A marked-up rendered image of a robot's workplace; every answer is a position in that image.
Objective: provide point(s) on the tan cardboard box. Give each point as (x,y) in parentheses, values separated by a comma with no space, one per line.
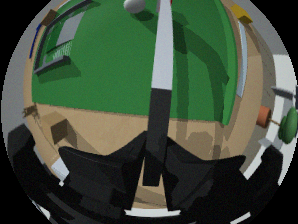
(48,18)
(54,127)

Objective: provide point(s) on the green putting mat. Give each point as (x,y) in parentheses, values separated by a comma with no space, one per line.
(111,60)

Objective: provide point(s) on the white golf ball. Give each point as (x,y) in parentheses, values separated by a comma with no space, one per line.
(134,6)

